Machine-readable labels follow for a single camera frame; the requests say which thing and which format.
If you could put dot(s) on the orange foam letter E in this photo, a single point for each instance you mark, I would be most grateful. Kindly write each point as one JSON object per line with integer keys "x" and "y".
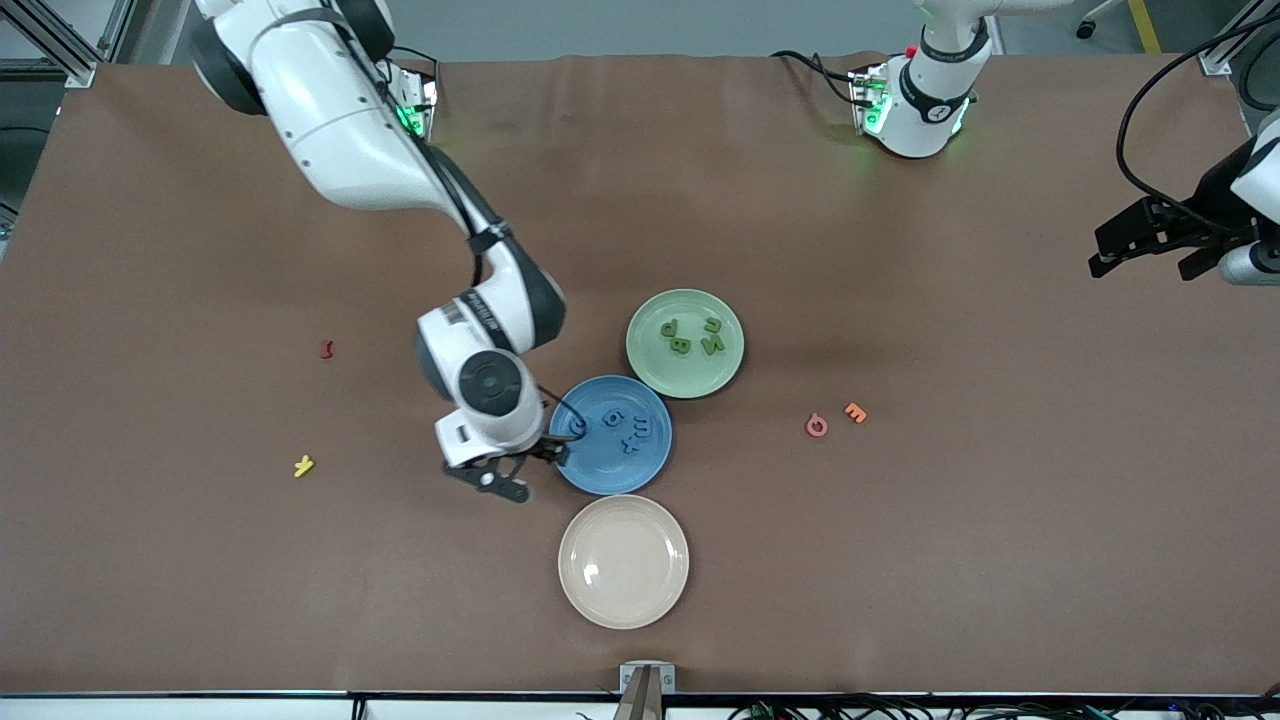
{"x": 855, "y": 412}

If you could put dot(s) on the white table edge rail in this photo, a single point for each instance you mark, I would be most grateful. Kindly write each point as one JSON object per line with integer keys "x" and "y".
{"x": 200, "y": 710}

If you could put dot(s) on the green foam letter P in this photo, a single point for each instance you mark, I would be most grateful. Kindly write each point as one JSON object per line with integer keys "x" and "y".
{"x": 668, "y": 330}

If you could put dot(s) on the blue foam letter M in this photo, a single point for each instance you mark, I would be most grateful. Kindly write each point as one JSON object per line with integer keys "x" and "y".
{"x": 644, "y": 422}

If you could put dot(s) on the yellow foam letter K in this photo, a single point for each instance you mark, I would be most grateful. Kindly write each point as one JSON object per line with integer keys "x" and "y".
{"x": 303, "y": 465}

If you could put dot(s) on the blue plate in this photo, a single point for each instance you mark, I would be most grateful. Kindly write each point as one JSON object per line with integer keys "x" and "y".
{"x": 610, "y": 470}

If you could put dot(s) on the blue foam small g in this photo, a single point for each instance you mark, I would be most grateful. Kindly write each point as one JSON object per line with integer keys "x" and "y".
{"x": 606, "y": 420}

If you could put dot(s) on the aluminium frame post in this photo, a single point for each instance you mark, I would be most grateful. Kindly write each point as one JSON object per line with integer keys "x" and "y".
{"x": 1215, "y": 62}
{"x": 75, "y": 70}

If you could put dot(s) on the brown table cover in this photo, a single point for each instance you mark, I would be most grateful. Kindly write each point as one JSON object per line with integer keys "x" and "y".
{"x": 300, "y": 600}

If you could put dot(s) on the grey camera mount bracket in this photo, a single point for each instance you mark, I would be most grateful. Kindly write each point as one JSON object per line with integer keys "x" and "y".
{"x": 665, "y": 678}

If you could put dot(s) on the green plate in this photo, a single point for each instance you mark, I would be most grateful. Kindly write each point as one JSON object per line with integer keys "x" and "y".
{"x": 690, "y": 375}

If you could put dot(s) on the black chair caster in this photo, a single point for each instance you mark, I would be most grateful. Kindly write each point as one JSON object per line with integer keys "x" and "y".
{"x": 1085, "y": 28}

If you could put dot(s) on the beige plate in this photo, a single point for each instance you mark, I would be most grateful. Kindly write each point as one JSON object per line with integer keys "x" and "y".
{"x": 623, "y": 562}

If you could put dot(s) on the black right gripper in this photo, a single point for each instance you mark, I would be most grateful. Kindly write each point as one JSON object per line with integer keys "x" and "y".
{"x": 549, "y": 453}

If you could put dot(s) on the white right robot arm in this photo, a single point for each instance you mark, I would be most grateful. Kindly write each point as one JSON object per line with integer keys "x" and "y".
{"x": 330, "y": 120}

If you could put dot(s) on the pink foam letter Q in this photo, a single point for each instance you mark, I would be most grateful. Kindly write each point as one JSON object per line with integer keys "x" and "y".
{"x": 810, "y": 428}

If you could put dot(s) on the blue foam capital G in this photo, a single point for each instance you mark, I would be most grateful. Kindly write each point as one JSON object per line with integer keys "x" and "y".
{"x": 581, "y": 417}

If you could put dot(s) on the green foam letter N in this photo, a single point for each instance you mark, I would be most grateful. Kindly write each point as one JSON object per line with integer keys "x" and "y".
{"x": 712, "y": 345}

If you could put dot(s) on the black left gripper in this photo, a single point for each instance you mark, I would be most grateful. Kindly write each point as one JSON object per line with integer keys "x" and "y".
{"x": 1212, "y": 192}

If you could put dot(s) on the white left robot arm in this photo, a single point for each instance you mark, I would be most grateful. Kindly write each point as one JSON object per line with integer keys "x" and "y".
{"x": 925, "y": 110}

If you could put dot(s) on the green foam letter B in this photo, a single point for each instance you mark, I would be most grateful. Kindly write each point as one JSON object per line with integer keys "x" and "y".
{"x": 680, "y": 346}

